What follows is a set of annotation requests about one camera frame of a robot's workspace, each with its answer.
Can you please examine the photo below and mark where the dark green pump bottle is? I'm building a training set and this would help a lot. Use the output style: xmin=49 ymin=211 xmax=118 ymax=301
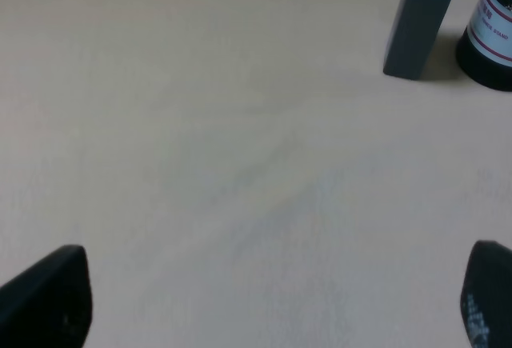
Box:
xmin=383 ymin=0 xmax=451 ymax=80

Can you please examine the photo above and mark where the black mesh pen holder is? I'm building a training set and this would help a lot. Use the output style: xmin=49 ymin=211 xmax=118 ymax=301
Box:
xmin=455 ymin=0 xmax=511 ymax=92

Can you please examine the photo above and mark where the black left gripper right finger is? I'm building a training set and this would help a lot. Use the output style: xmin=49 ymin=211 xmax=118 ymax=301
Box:
xmin=460 ymin=240 xmax=511 ymax=348

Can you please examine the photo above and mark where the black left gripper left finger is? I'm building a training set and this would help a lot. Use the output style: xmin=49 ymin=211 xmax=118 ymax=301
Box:
xmin=1 ymin=245 xmax=93 ymax=347

